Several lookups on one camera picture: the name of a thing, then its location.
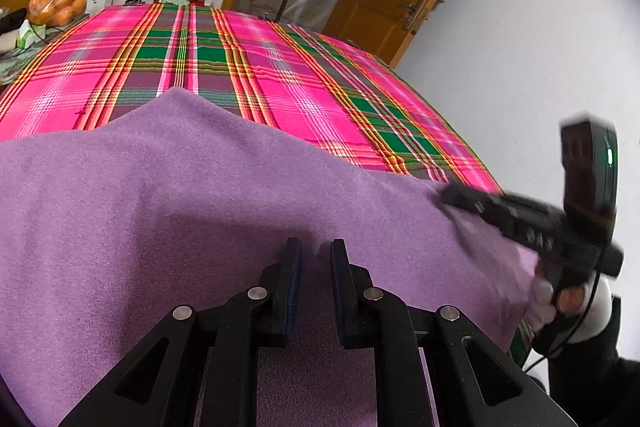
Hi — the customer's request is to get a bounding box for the green tissue pack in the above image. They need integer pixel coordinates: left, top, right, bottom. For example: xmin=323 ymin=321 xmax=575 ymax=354
xmin=15 ymin=19 xmax=46 ymax=48

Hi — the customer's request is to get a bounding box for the black cloth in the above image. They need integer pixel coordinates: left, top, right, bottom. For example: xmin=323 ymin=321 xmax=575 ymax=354
xmin=0 ymin=9 xmax=28 ymax=32

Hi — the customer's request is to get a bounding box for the purple fleece garment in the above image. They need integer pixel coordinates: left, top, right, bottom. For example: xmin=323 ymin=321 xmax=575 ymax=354
xmin=0 ymin=87 xmax=543 ymax=427

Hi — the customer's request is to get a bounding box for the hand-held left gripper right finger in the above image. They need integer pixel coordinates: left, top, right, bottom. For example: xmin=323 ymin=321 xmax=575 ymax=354
xmin=330 ymin=238 xmax=578 ymax=427

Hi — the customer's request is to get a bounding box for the brass door handle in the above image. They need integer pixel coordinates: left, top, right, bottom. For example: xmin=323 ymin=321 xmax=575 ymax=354
xmin=397 ymin=0 xmax=427 ymax=32

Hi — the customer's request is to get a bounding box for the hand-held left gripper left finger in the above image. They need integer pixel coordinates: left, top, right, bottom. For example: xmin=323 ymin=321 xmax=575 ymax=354
xmin=57 ymin=237 xmax=303 ymax=427

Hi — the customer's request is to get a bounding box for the person's right forearm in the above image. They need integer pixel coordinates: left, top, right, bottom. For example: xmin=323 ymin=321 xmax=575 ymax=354
xmin=570 ymin=279 xmax=640 ymax=427

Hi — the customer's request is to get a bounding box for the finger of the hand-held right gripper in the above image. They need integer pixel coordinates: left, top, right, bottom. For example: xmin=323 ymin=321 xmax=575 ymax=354
xmin=439 ymin=183 xmax=557 ymax=254

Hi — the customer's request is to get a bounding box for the pink green plaid blanket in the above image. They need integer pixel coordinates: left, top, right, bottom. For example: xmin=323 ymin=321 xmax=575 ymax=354
xmin=0 ymin=3 xmax=533 ymax=358

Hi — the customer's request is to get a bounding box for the folding table with floral cloth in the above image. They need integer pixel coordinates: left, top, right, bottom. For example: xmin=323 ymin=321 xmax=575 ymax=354
xmin=0 ymin=22 xmax=76 ymax=85

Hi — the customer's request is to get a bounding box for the black cable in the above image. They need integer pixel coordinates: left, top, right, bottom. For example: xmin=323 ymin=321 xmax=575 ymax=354
xmin=522 ymin=257 xmax=608 ymax=370

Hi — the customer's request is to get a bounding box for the person's right hand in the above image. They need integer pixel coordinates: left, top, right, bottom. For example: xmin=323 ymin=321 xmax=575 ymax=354
xmin=529 ymin=278 xmax=588 ymax=330

